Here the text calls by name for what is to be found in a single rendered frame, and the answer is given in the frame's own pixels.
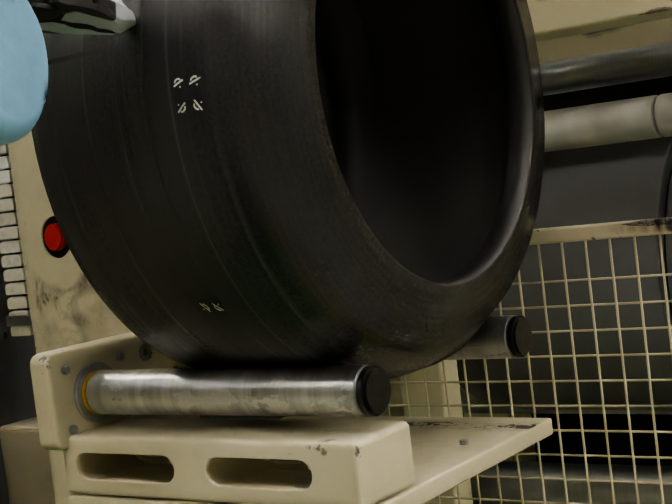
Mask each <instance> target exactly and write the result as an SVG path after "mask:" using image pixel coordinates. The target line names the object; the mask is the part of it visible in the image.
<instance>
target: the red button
mask: <svg viewBox="0 0 672 504"><path fill-rule="evenodd" d="M44 239H45V243H46V245H47V246H48V248H49V249H50V250H52V251H60V250H62V249H63V248H64V247H65V246H66V241H65V238H64V236H63V234H62V232H61V230H60V227H59V225H58V223H54V224H50V225H48V226H47V228H46V230H45V233H44Z"/></svg>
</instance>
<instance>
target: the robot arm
mask: <svg viewBox="0 0 672 504"><path fill-rule="evenodd" d="M135 24H136V19H135V15H134V13H133V12H132V11H131V10H130V9H128V8H127V6H126V5H124V4H123V2H122V0H0V146H1V145H5V144H10V143H13V142H16V141H18V140H20V139H21V138H23V137H24V136H26V135H27V134H28V133H29V132H30V131H31V130H32V128H33V127H34V126H35V124H36V123H37V121H38V119H39V117H40V115H41V113H42V110H43V106H44V104H45V102H46V99H45V95H46V93H47V89H48V58H47V51H46V45H45V41H44V37H43V33H51V34H60V33H62V34H76V35H114V34H115V33H122V32H124V31H125V30H127V29H129V28H131V27H132V26H134V25H135Z"/></svg>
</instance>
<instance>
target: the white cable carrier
mask: <svg viewBox="0 0 672 504"><path fill-rule="evenodd" d="M8 154H9V148H8V144H5V145H1V146H0V155H3V157H0V170H1V169H5V171H0V184H3V183H7V185H0V198H4V197H9V199H3V200H0V212H6V211H10V213H4V214H0V226H7V225H11V227H5V228H0V240H9V239H13V241H5V242H2V243H0V253H1V254H9V253H15V255H6V256H3V257H2V259H1V262H2V267H3V268H6V267H7V268H9V267H17V268H16V269H7V270H5V271H4V273H3V276H4V281H9V282H10V281H19V282H16V283H9V284H6V286H5V290H6V295H22V296H17V297H11V298H8V300H7V305H8V309H24V310H15V311H11V312H10V313H9V316H20V315H30V310H29V301H28V296H27V287H26V282H25V280H26V279H25V272H24V268H22V266H24V264H23V257H22V254H20V252H22V249H21V242H20V240H18V238H20V235H19V227H18V226H17V224H18V220H17V212H16V205H15V198H14V190H13V182H12V175H11V169H10V168H11V167H10V159H9V156H8ZM33 334H34V333H33V327H32V326H13V327H11V335H12V336H31V335H33Z"/></svg>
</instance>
